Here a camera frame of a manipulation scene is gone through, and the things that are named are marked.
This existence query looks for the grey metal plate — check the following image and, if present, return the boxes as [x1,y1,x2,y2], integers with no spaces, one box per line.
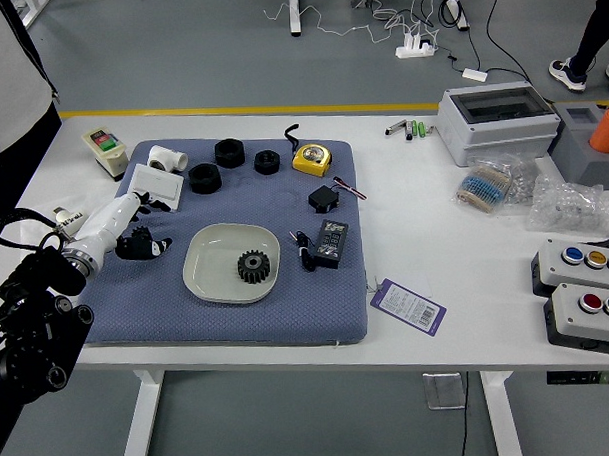
[422,371,466,411]

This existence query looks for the orange cylinder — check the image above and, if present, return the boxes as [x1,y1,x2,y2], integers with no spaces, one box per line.
[587,107,609,156]

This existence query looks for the black digital display module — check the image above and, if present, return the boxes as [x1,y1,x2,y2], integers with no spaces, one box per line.
[307,217,351,270]

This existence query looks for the white labelled adapter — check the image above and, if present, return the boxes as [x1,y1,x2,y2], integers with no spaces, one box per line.
[52,205,90,237]

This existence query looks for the blue-grey cushion mat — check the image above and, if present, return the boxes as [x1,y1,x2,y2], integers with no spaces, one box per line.
[73,131,371,355]

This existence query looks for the black module with red wires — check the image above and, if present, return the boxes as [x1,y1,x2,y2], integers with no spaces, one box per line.
[307,175,369,215]

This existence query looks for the small black hex nut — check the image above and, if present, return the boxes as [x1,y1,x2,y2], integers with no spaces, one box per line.
[253,148,283,177]

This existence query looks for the purple barcode tag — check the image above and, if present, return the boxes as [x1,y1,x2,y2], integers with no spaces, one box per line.
[368,275,448,342]

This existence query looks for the white background desk frame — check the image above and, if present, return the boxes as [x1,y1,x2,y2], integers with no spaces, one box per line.
[18,0,53,29]

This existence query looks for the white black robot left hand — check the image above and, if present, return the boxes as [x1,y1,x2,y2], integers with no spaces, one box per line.
[62,189,175,263]

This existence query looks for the black cable under table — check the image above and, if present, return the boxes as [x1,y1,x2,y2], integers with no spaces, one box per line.
[457,371,473,456]

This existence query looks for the blue yellow red button box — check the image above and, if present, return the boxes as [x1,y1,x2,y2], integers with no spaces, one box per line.
[529,235,609,299]

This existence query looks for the black floor cable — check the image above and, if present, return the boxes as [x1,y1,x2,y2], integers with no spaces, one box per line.
[437,0,549,107]

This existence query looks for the white background desk leg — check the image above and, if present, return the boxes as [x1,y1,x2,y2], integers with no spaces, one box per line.
[287,0,303,38]
[436,0,472,33]

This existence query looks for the bag of blue resistors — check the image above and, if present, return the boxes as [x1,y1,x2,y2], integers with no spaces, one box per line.
[450,152,523,217]

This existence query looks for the grey block holder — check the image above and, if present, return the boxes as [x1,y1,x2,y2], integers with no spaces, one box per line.
[547,100,609,186]

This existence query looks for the clear bag of screws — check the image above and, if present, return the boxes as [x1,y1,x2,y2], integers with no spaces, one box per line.
[504,157,543,205]

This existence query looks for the white power strip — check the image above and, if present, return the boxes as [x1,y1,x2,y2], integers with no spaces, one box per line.
[395,31,438,61]

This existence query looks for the black table control panel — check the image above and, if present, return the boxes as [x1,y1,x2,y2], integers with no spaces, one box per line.
[546,368,609,387]

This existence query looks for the yellow tape measure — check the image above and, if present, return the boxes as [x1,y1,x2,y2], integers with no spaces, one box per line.
[282,122,334,179]

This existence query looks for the grey electrical enclosure box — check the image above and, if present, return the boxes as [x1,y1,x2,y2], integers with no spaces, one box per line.
[435,80,563,168]

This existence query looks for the white pipe tee fitting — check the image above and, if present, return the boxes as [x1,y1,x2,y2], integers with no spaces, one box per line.
[146,143,190,175]

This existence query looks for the bubble wrap bag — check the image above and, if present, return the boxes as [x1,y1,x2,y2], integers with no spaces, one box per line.
[525,170,609,239]

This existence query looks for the black plug with cord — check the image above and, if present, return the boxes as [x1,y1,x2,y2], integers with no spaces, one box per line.
[288,229,317,274]

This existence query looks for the beige red-green switch box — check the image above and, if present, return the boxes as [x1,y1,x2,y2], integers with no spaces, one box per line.
[82,125,130,184]

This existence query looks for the white square plate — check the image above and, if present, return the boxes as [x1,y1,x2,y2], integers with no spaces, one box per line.
[179,221,283,307]

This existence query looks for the big black gear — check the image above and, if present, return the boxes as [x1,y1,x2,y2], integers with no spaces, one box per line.
[235,248,273,287]

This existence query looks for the big black hex nut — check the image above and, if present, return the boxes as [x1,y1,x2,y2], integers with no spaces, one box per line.
[187,162,221,196]
[213,137,246,169]

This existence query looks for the person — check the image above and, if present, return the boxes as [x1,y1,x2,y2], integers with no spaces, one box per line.
[0,0,67,260]
[546,0,609,96]

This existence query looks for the white floor cable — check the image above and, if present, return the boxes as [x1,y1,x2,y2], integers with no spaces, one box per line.
[262,0,442,53]

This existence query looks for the red green button box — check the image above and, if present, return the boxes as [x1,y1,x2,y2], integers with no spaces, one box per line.
[542,280,609,360]

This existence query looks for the white table leg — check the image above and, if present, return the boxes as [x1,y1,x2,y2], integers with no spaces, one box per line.
[116,367,168,456]
[479,369,524,456]

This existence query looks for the white wall switch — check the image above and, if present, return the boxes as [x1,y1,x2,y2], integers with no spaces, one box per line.
[123,161,187,215]

